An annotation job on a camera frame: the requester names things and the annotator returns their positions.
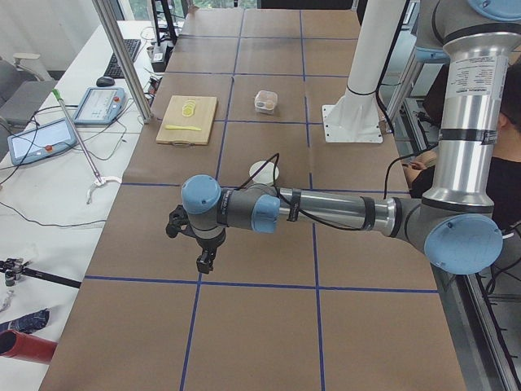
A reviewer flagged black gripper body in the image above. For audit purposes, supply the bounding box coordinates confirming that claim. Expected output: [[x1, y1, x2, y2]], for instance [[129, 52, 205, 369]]
[[195, 227, 226, 255]]

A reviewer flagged clear plastic egg box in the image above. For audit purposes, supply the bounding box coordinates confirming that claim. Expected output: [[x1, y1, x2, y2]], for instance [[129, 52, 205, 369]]
[[254, 90, 278, 115]]

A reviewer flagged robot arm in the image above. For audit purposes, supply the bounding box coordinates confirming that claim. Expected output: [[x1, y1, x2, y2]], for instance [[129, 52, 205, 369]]
[[179, 1, 520, 275]]

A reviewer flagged white bowl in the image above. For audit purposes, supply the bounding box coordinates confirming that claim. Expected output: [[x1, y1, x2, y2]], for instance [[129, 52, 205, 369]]
[[249, 161, 279, 186]]

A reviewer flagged yellow plastic knife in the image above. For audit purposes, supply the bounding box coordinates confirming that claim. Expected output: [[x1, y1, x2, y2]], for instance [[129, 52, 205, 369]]
[[164, 125, 202, 131]]

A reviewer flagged bamboo cutting board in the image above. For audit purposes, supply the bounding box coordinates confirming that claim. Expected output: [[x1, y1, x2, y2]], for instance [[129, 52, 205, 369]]
[[155, 95, 217, 145]]

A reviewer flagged long reacher grabber stick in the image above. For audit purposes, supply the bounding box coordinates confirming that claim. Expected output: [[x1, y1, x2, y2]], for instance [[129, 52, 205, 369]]
[[52, 88, 122, 204]]

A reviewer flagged teach pendant far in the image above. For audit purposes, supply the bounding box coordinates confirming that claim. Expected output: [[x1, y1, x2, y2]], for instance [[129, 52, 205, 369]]
[[73, 87, 126, 126]]

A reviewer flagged teach pendant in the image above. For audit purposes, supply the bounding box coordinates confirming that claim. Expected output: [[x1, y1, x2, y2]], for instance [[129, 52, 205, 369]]
[[7, 118, 77, 166], [73, 87, 126, 126]]

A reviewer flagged teach pendant near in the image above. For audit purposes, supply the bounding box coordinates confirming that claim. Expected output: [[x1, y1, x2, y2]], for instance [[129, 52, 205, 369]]
[[7, 118, 77, 166]]

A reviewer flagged black computer mouse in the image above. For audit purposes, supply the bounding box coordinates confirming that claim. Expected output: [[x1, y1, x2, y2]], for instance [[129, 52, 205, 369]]
[[96, 76, 115, 87]]

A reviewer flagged black keyboard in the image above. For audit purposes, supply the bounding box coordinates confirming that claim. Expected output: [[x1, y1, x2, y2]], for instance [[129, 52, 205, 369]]
[[102, 38, 142, 78]]

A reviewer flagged red bottle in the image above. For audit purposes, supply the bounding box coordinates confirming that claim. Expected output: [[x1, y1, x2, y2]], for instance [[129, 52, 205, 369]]
[[1, 330, 57, 364]]

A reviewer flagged seated person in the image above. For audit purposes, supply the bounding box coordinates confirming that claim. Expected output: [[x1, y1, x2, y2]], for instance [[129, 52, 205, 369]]
[[401, 63, 521, 233]]

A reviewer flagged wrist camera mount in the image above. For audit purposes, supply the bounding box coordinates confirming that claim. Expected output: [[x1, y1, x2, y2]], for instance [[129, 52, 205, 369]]
[[165, 204, 195, 239]]

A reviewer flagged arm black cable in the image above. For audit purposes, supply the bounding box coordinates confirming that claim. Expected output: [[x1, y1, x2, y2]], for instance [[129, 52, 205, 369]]
[[234, 152, 420, 231]]

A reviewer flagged aluminium frame post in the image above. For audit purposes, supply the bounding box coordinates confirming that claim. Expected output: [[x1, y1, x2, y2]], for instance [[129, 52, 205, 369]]
[[92, 0, 152, 124]]

